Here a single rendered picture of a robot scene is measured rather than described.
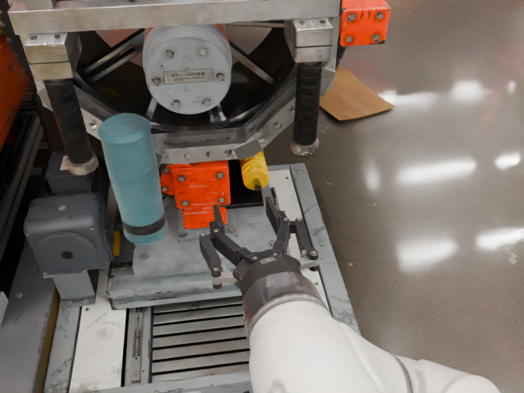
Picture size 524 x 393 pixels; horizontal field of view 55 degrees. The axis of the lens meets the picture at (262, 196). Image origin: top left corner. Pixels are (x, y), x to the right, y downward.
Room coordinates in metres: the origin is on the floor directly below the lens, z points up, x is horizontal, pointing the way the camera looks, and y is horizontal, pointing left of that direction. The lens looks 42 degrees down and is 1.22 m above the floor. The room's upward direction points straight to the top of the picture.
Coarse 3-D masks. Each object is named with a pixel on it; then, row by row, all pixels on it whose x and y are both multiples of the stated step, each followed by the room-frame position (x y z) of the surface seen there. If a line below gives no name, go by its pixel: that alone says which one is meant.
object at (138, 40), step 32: (64, 0) 0.91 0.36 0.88; (96, 32) 1.11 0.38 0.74; (96, 64) 0.90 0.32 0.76; (128, 64) 1.09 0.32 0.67; (256, 64) 0.95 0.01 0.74; (288, 64) 0.97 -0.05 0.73; (96, 96) 0.88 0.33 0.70; (128, 96) 0.96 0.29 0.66; (256, 96) 0.96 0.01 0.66; (160, 128) 0.90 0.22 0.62; (192, 128) 0.91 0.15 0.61
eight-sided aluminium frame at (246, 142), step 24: (336, 24) 0.86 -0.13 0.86; (336, 48) 0.86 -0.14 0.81; (288, 96) 0.89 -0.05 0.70; (96, 120) 0.80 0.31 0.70; (264, 120) 0.86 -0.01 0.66; (288, 120) 0.85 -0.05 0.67; (168, 144) 0.83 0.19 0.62; (192, 144) 0.83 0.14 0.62; (216, 144) 0.83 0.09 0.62; (240, 144) 0.84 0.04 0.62; (264, 144) 0.84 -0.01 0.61
